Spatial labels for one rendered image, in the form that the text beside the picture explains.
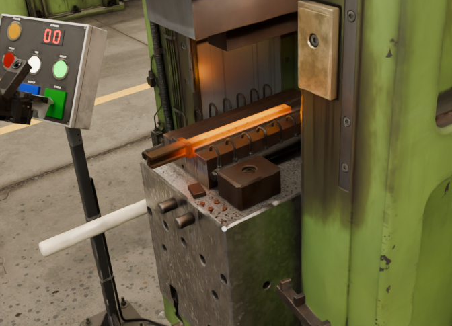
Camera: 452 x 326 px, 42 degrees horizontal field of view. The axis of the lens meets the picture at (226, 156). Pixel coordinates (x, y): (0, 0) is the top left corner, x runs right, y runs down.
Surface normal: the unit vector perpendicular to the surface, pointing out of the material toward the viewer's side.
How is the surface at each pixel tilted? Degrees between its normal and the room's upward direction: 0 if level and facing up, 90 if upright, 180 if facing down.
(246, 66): 90
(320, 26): 90
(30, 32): 60
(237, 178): 0
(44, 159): 0
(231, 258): 90
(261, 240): 90
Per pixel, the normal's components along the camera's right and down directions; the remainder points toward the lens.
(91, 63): 0.87, 0.20
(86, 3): 0.47, 0.41
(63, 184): -0.07, -0.87
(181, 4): -0.82, 0.33
